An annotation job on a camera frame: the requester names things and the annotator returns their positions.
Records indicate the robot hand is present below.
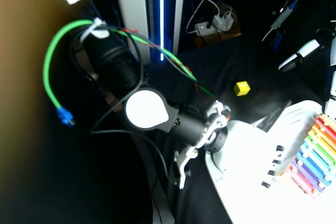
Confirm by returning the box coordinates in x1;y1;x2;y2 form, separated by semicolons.
212;119;287;190
278;39;329;72

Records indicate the rainbow wooden xylophone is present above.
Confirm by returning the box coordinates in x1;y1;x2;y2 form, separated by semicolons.
278;113;336;199

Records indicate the white plastic box lid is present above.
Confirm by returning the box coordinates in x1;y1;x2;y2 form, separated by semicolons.
206;100;336;224

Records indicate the blue plug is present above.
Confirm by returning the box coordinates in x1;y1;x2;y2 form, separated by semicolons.
271;29;286;52

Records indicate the white and blue connector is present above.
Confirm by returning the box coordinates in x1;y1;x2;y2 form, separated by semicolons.
270;0;299;30

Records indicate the yellow wooden cube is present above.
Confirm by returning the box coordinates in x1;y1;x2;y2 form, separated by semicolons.
233;81;251;97

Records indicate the black table cloth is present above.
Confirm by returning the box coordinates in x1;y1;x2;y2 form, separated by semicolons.
146;39;336;224

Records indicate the brown wooden stand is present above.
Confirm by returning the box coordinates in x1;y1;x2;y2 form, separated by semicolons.
194;1;243;48

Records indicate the white power strip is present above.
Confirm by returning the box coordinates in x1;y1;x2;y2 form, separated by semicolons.
195;14;234;36

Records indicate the white column blue light strip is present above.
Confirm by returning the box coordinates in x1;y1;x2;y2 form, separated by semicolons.
112;0;184;62

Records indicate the black camera cable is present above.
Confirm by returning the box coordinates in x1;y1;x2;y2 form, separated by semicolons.
90;129;180;186

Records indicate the blue cable connector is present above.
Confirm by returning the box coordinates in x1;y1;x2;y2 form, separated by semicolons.
56;106;76;128

